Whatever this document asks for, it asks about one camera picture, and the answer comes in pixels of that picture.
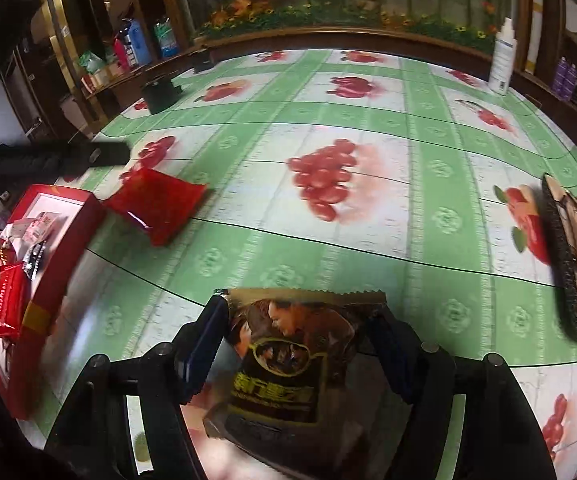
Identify plain red snack packet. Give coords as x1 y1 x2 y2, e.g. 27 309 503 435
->
103 168 207 246

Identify brown photo snack packet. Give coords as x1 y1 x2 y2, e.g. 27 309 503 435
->
204 288 409 479

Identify red gift box white inside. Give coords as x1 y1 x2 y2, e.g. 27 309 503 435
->
0 184 105 419

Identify pink white snack packet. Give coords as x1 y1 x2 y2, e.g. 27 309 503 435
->
0 211 63 259

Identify black round container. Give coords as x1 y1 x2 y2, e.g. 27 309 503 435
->
141 75 183 115

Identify blue box on shelf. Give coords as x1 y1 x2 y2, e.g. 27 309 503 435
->
128 20 152 66

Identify red snack packet right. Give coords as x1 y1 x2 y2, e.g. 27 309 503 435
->
0 262 29 342

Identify green bag on shelf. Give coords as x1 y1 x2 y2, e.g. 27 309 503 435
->
154 16 180 58

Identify purple bottles on shelf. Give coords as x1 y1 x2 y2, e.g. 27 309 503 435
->
552 56 577 102

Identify white spray bottle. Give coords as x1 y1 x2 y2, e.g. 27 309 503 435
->
488 18 517 96

